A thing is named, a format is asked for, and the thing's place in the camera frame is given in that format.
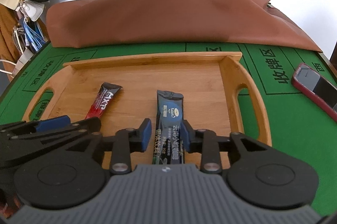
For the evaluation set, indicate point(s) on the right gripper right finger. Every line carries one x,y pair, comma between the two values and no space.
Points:
207,143

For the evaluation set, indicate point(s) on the blue striped bag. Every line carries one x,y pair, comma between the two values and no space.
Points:
33,34

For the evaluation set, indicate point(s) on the black coffee stick sachet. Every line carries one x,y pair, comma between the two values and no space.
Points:
168,144

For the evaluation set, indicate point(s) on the white small purse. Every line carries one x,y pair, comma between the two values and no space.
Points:
31,9

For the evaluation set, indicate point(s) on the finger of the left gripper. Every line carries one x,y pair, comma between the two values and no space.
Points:
41,125
18,147

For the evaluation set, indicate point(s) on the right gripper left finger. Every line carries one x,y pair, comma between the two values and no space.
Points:
125,142

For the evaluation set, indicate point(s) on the red black coffee stick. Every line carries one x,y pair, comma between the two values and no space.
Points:
103,98

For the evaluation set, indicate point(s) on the orange hanging coat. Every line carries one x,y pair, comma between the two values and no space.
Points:
8,20

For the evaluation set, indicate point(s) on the white paper bag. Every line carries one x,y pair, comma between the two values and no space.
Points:
11,69

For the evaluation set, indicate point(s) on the red cased smartphone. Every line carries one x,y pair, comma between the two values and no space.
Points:
317,88

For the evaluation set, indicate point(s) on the wooden serving tray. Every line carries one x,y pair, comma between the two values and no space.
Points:
209,81

